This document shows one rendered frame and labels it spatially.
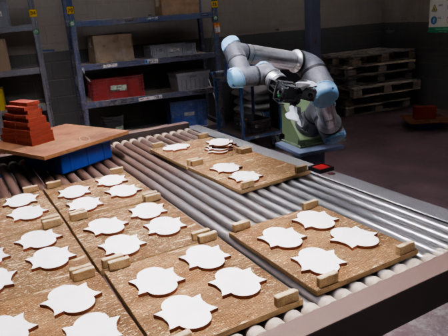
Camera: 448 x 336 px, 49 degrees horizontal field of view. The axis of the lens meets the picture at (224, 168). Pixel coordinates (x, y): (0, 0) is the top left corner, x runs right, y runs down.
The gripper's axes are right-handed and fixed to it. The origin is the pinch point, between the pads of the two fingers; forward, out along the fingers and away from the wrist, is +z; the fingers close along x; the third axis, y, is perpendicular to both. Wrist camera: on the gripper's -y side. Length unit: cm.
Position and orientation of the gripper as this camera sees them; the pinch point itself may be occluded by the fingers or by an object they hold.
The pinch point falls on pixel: (311, 107)
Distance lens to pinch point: 167.1
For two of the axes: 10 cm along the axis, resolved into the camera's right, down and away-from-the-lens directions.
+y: -9.0, -0.3, -4.3
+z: 3.6, 5.1, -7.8
